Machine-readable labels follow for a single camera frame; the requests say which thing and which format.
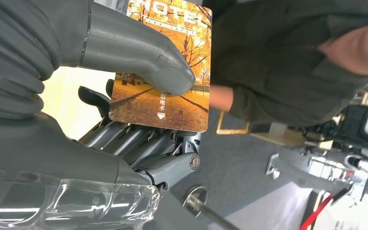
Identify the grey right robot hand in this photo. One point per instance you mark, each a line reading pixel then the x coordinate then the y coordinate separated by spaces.
pixel 60 165

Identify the yellow floor tape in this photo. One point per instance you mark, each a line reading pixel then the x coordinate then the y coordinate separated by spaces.
pixel 222 131

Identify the person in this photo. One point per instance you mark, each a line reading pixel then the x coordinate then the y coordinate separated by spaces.
pixel 282 63

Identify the chrome stanchion post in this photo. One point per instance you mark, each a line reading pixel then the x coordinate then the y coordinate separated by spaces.
pixel 194 198

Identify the clear plastic hand cover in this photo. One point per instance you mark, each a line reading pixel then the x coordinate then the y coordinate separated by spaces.
pixel 76 203

